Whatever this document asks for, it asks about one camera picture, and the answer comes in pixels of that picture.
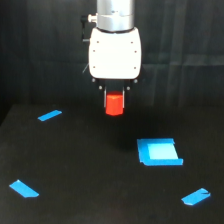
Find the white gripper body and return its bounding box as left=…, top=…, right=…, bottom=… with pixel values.
left=88, top=27, right=142, bottom=91

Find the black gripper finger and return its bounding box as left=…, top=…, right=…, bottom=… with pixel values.
left=103, top=88, right=107, bottom=109
left=122, top=88, right=125, bottom=109

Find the red hexagonal block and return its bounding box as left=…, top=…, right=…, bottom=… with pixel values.
left=106, top=91, right=123, bottom=116

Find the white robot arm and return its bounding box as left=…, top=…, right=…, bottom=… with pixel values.
left=80, top=0, right=142, bottom=116

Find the blue tape strip top left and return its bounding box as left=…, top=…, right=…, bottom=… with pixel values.
left=37, top=110, right=62, bottom=122

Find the blue tape strip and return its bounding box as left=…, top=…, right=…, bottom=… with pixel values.
left=181, top=188, right=211, bottom=206
left=37, top=110, right=62, bottom=122
left=9, top=180, right=39, bottom=198

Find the black backdrop curtain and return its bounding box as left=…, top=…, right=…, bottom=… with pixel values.
left=0, top=0, right=224, bottom=116

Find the blue tape square marker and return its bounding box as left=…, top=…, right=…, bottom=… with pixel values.
left=137, top=138, right=183, bottom=166

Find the blue tape strip bottom left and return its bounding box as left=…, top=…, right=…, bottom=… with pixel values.
left=9, top=180, right=39, bottom=198

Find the blue tape strip bottom right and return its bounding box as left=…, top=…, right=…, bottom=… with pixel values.
left=181, top=188, right=211, bottom=206

